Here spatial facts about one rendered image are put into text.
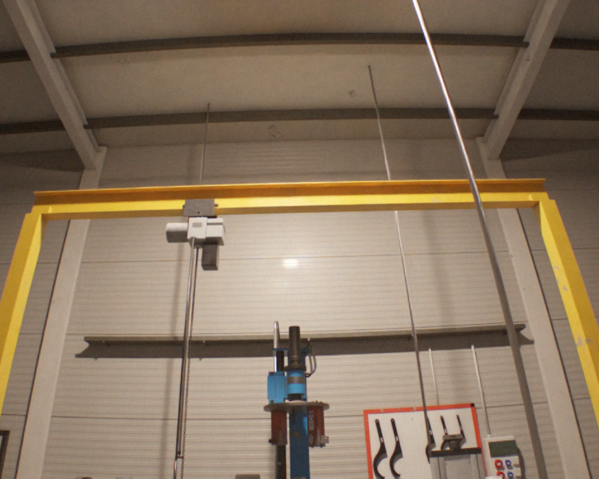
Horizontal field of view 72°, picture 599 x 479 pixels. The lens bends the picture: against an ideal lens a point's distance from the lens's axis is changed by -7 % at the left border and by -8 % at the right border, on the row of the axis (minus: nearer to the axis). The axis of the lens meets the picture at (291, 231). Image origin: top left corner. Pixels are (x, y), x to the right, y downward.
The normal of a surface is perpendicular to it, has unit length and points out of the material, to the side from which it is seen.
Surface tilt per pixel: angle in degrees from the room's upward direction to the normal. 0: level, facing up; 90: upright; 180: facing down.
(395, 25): 174
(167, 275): 90
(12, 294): 90
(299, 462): 90
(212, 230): 90
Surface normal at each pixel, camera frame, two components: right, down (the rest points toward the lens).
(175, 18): 0.03, 0.81
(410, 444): -0.01, -0.49
